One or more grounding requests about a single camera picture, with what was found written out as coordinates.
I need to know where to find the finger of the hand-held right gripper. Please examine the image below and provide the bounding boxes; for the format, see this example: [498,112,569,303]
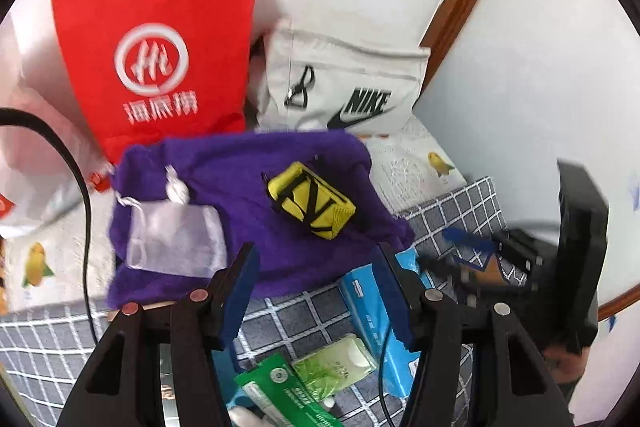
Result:
[418,254,531,291]
[443,227,539,266]

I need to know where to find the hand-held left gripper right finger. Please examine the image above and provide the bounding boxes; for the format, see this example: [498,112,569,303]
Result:
[372,242,573,427]

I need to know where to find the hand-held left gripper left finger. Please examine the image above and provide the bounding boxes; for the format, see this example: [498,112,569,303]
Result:
[55,243,262,427]

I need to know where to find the white mesh drawstring bag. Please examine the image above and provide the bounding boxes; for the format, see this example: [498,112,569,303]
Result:
[116,166,227,279]

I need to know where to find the light green tissue packet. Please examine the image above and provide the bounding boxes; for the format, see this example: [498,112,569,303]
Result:
[291,334,378,400]

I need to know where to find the green sachet packet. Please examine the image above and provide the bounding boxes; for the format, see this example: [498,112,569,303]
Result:
[235,353,346,427]

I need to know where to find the yellow pouch with black straps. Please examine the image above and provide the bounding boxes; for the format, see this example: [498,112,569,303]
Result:
[262,162,357,242]

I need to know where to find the blue tissue pack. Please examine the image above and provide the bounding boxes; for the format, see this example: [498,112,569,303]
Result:
[340,249,436,398]

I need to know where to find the newspaper print sheet yellow birds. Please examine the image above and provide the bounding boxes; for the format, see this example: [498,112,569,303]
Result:
[0,114,468,315]

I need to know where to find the purple towel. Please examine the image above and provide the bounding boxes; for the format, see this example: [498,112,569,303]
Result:
[106,129,416,310]

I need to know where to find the grey checked cloth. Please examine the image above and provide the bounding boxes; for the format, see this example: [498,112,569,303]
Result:
[0,177,531,427]

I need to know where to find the beige fabric pouch black logo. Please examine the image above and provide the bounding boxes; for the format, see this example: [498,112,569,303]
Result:
[255,19,432,138]

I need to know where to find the white plastic shopping bag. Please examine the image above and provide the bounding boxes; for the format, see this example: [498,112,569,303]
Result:
[0,14,118,240]

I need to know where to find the red paper bag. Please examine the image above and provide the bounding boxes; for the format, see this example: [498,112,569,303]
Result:
[50,0,263,162]

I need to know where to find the thin black cable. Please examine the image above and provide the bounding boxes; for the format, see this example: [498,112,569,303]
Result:
[377,317,401,415]

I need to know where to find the thick black cable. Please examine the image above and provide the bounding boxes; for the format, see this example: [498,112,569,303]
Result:
[0,107,103,343]

